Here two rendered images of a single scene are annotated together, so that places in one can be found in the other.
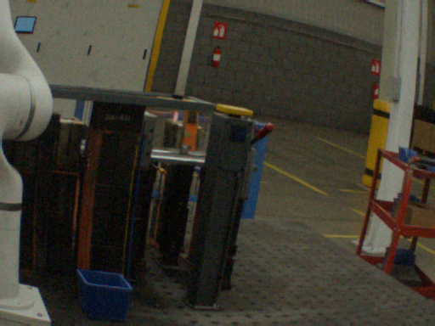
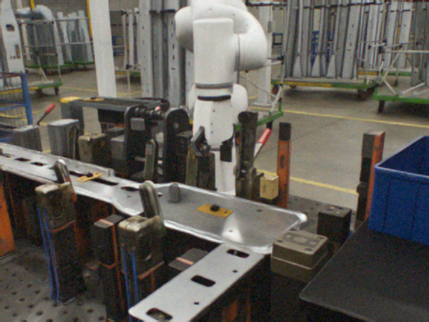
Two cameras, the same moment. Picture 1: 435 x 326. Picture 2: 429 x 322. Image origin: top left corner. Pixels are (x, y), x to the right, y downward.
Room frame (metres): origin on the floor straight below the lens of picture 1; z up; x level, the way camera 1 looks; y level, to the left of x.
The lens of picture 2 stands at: (2.08, 1.83, 1.43)
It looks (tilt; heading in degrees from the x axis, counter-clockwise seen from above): 21 degrees down; 245
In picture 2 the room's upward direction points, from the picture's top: 3 degrees counter-clockwise
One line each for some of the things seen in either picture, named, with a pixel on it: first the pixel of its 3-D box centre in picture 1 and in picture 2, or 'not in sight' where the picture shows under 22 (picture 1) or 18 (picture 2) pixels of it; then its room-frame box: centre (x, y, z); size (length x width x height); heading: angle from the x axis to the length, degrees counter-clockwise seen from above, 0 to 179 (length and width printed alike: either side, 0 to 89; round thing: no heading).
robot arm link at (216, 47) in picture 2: not in sight; (215, 50); (1.58, 1.00, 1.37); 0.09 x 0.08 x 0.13; 152
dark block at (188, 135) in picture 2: not in sight; (190, 196); (1.49, 0.68, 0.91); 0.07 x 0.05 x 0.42; 25
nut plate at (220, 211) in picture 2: not in sight; (214, 208); (1.58, 0.99, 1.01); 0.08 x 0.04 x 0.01; 115
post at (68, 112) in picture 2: (216, 218); (77, 152); (1.68, -0.02, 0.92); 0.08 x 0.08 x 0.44; 25
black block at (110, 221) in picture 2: not in sight; (115, 273); (1.82, 0.89, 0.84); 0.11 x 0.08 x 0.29; 25
